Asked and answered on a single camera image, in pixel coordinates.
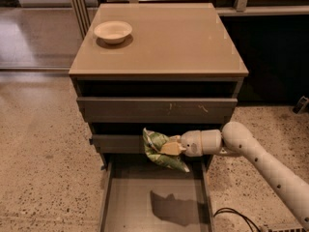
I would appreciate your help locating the small dark floor object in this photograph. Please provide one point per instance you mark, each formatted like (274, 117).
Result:
(301, 105)

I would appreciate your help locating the green jalapeno chip bag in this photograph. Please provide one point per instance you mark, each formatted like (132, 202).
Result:
(153, 141)

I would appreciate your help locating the grey drawer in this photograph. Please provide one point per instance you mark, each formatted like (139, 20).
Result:
(133, 144)
(156, 110)
(140, 196)

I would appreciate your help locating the grey bottom drawer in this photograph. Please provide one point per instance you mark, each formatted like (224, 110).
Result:
(140, 196)

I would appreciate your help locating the white bowl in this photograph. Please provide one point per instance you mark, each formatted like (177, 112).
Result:
(113, 32)

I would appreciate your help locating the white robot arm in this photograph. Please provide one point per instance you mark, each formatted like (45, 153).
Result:
(236, 139)

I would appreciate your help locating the grey middle drawer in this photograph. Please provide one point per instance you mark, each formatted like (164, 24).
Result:
(133, 144)

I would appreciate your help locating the grey top drawer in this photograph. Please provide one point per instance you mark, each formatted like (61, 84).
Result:
(156, 110)

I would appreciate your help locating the metal floor vent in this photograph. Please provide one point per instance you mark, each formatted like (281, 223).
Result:
(287, 227)

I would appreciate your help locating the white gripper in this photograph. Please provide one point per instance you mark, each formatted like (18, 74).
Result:
(191, 143)

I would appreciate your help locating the grey drawer cabinet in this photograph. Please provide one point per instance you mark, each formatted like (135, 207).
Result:
(174, 51)

